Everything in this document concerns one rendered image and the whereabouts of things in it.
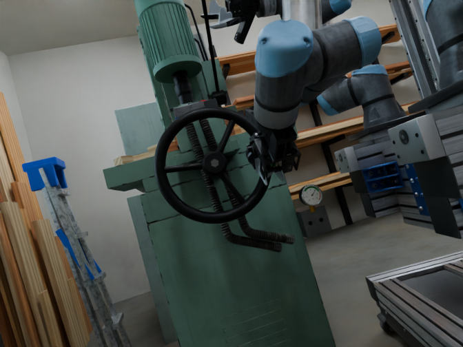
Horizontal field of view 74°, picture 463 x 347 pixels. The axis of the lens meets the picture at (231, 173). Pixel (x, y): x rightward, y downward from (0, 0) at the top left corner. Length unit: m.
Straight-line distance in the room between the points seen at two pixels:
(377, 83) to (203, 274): 0.90
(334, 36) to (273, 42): 0.10
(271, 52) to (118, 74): 3.33
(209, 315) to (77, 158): 2.79
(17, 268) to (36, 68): 2.31
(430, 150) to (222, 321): 0.69
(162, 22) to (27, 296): 1.67
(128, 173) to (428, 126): 0.76
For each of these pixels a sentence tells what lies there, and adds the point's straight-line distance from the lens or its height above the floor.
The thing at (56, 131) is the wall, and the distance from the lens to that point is 3.65.
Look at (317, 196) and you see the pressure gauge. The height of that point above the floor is 0.65.
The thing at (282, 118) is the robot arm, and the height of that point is 0.82.
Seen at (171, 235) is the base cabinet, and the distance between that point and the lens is 0.93.
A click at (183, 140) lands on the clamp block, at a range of 0.85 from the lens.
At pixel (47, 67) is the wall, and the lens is 3.89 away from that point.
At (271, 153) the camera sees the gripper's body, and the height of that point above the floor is 0.78.
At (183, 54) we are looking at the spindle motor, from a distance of 1.13.
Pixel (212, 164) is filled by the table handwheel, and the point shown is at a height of 0.81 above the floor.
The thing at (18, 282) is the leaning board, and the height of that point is 0.58.
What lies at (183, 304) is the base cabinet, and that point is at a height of 0.46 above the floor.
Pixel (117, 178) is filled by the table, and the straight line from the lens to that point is 0.96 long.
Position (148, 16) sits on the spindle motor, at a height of 1.39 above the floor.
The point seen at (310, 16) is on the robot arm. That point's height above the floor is 1.00.
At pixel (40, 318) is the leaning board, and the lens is 2.20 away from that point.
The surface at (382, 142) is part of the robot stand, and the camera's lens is 1.24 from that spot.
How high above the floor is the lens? 0.73
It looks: 3 degrees up
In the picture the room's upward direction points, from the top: 16 degrees counter-clockwise
